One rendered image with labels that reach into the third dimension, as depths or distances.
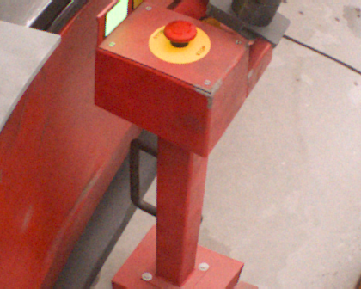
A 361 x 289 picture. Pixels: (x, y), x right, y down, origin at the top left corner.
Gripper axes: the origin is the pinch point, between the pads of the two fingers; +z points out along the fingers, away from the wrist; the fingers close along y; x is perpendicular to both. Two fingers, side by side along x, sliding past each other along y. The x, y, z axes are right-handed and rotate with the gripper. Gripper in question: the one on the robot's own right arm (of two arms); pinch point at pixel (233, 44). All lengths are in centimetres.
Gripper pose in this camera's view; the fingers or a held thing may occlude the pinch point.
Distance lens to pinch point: 117.3
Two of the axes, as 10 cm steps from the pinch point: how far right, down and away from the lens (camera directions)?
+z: -2.6, 4.8, 8.4
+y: -8.3, -5.6, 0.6
